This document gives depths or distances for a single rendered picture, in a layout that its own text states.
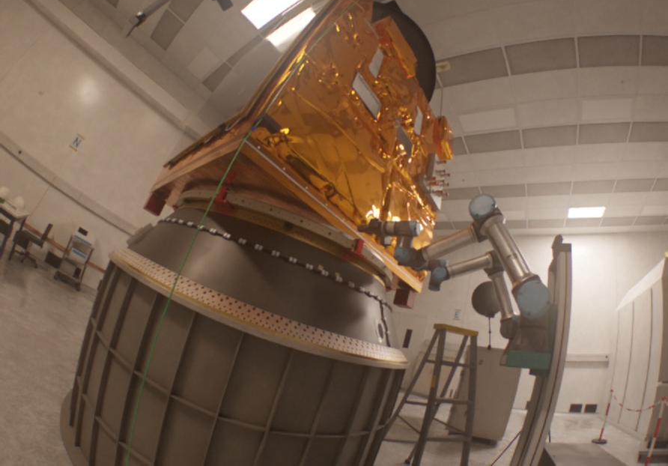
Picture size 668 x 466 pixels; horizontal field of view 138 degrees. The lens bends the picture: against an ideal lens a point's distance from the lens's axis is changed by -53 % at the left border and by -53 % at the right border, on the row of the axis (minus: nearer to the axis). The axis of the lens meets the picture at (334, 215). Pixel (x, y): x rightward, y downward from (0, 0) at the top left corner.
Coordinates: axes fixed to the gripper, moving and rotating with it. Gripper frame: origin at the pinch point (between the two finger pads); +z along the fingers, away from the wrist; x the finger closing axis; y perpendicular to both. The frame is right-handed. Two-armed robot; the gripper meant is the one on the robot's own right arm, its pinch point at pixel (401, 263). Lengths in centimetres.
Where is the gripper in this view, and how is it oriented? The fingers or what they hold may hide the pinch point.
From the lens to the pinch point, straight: 182.3
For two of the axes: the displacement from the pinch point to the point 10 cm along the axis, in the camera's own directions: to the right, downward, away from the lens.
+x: 5.8, 4.8, 6.6
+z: -7.6, 0.4, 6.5
